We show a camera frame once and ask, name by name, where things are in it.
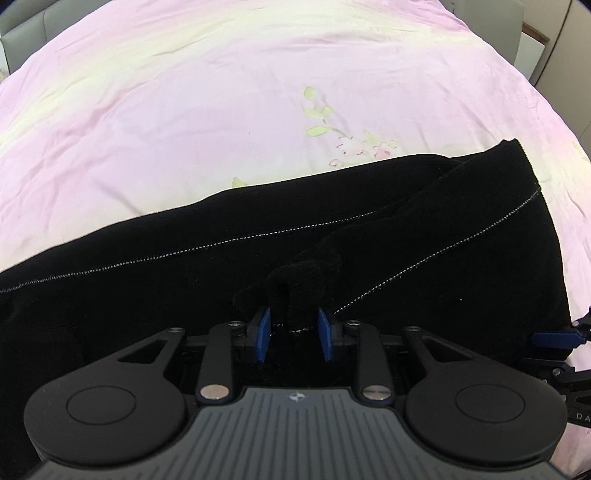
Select black pants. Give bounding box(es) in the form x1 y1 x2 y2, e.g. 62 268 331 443
0 138 573 467

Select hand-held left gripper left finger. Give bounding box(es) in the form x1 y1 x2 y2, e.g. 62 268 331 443
111 305 274 404

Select white wooden-top nightstand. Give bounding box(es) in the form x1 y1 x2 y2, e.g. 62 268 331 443
515 22 551 86

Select grey upholstered headboard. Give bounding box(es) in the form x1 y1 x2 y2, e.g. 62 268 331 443
0 0 63 77

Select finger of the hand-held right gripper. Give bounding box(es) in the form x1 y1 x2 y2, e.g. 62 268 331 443
522 354 591 386
530 307 591 350

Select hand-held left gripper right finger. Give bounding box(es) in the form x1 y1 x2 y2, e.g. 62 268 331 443
316 307 469 403

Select beige wardrobe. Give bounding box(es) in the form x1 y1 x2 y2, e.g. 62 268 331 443
524 0 591 139

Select pink floral duvet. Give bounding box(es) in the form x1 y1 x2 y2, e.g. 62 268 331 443
0 0 591 480

